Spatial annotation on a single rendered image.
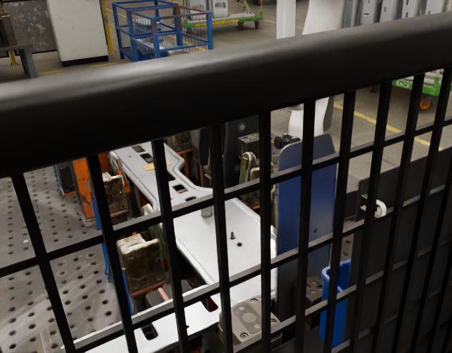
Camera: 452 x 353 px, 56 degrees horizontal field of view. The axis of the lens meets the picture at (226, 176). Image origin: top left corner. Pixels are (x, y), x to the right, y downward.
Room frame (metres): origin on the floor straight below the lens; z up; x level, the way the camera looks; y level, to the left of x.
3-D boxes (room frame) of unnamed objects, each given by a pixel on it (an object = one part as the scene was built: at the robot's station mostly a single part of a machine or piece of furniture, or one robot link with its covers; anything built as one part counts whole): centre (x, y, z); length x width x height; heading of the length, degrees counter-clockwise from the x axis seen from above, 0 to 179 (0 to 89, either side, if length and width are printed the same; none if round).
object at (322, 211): (0.58, -0.12, 1.17); 0.12 x 0.01 x 0.34; 119
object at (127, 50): (7.51, 1.20, 0.47); 1.20 x 0.80 x 0.95; 22
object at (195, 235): (1.24, 0.23, 1.00); 1.38 x 0.22 x 0.02; 29
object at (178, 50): (6.21, 0.69, 0.47); 1.20 x 0.80 x 0.95; 25
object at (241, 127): (1.23, -0.01, 0.94); 0.18 x 0.13 x 0.49; 29
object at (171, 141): (1.44, 0.16, 0.89); 0.13 x 0.11 x 0.38; 119
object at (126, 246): (0.76, 0.20, 0.87); 0.12 x 0.09 x 0.35; 119
